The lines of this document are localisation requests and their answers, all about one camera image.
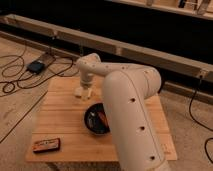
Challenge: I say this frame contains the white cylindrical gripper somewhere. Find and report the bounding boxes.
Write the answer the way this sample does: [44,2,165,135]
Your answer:
[80,72,94,100]

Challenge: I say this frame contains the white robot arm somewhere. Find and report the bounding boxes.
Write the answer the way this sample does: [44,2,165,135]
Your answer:
[76,53,171,171]

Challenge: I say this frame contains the orange object in bowl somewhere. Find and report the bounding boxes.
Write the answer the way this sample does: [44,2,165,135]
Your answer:
[98,112,108,126]

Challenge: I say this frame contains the black ceramic bowl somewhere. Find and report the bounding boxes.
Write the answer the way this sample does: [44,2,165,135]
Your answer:
[84,103,110,135]

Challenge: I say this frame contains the wooden table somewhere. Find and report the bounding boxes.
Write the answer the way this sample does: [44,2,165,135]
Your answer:
[25,75,178,171]

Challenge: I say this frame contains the long wooden beam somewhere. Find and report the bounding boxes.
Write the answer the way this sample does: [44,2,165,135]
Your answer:
[0,14,213,83]

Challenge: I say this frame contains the black floor cable left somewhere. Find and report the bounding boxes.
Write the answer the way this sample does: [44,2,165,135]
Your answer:
[0,43,81,144]

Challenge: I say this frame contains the black cable right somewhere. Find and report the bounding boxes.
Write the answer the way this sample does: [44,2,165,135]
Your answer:
[188,75,213,164]

